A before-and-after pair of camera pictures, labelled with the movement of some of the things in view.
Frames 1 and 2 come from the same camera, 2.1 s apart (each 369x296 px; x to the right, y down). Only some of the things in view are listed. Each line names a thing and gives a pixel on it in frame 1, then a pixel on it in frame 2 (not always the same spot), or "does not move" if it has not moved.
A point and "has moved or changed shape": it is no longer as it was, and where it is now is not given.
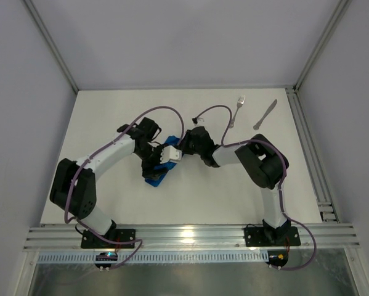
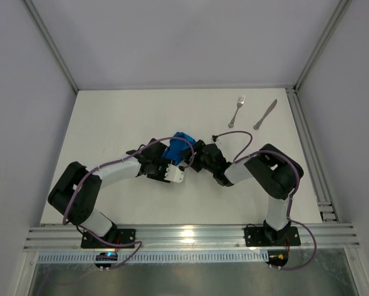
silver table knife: x=257 y=125 does not move
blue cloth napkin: x=171 y=140 has moved or changed shape
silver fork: x=239 y=103 does not move
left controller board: x=106 y=256 does not move
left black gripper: x=153 y=170 does not move
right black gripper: x=186 y=143 -> x=197 y=153
